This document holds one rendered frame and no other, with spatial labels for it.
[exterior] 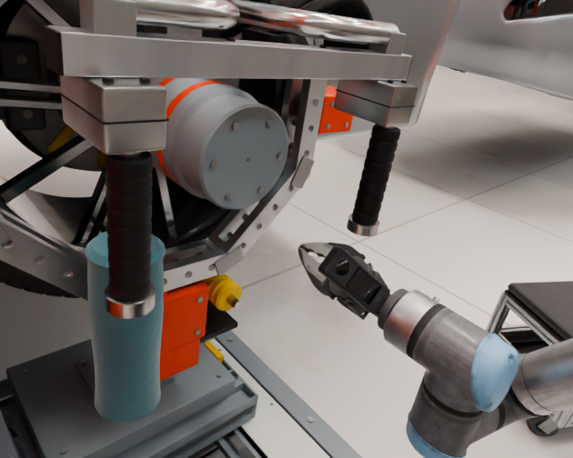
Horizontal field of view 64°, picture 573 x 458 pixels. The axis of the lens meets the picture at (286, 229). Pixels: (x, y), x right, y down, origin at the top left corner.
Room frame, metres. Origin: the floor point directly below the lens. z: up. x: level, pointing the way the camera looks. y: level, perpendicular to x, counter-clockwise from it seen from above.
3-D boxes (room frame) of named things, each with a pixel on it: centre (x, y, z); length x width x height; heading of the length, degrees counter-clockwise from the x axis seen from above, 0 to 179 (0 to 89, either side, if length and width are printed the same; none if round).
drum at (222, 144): (0.57, 0.13, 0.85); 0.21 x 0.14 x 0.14; 46
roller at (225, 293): (0.78, 0.17, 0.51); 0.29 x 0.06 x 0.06; 46
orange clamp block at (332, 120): (0.85, -0.03, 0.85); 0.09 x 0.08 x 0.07; 136
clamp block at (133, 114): (0.36, 0.15, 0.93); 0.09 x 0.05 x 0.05; 46
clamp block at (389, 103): (0.60, -0.08, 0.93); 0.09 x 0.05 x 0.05; 46
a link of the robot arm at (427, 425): (0.50, -0.28, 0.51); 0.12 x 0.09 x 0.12; 123
